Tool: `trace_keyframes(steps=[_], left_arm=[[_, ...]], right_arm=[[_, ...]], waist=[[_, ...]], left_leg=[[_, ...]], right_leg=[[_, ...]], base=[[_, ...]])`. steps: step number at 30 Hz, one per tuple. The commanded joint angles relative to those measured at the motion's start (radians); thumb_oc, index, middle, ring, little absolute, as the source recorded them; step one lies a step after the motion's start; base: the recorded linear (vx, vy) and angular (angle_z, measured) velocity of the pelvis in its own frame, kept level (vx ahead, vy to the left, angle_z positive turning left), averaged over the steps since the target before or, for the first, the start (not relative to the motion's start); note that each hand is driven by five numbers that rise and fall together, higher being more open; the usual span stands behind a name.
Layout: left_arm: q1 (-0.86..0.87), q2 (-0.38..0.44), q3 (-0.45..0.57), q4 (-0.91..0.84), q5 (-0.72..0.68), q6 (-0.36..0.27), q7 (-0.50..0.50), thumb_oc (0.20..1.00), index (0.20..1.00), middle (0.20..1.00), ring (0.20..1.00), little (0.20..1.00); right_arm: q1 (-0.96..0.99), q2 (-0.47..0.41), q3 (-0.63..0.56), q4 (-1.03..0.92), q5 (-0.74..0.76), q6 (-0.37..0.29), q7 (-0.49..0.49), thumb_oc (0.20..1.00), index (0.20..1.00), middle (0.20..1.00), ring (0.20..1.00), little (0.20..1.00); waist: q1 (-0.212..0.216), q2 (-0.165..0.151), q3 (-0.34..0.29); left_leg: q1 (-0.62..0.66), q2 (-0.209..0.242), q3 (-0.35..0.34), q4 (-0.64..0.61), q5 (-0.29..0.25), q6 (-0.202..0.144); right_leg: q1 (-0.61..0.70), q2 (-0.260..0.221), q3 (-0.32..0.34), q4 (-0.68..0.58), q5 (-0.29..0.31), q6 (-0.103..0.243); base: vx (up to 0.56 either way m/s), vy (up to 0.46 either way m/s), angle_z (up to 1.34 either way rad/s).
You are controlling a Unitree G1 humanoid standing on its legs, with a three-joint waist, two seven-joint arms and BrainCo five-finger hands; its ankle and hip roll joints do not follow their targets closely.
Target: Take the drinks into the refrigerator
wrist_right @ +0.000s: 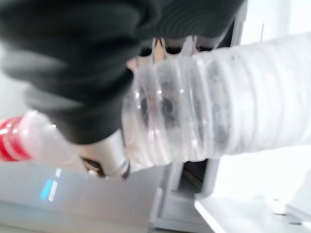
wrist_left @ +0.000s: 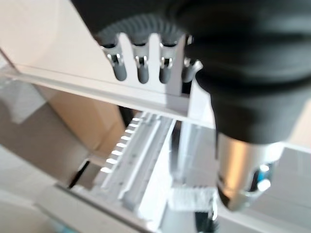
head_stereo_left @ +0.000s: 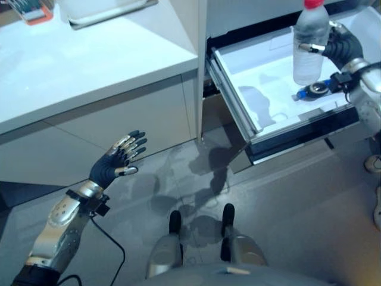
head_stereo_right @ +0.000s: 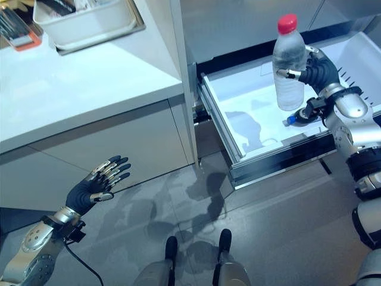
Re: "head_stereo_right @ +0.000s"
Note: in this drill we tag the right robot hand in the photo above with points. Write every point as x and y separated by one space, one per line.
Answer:
320 71

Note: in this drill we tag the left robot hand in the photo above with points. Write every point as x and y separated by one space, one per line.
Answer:
81 192

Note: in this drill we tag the clear water bottle red cap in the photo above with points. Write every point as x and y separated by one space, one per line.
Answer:
289 65

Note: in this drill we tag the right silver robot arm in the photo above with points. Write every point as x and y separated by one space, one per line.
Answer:
354 131

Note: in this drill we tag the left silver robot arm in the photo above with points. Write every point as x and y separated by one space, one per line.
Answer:
28 247

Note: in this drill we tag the white refrigerator drawer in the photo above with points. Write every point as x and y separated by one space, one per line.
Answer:
268 98

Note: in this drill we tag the silver refrigerator body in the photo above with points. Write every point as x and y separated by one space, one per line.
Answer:
256 29

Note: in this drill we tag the dark soda bottle blue cap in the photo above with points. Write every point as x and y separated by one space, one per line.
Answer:
297 119

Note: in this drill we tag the white counter cabinet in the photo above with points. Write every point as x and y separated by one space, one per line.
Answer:
86 119

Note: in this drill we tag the right robot leg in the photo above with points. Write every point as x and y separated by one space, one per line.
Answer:
229 262

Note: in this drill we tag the white plastic bin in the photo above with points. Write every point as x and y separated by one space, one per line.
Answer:
86 22

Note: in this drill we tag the orange tray with dark items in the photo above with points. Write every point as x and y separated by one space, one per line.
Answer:
18 28

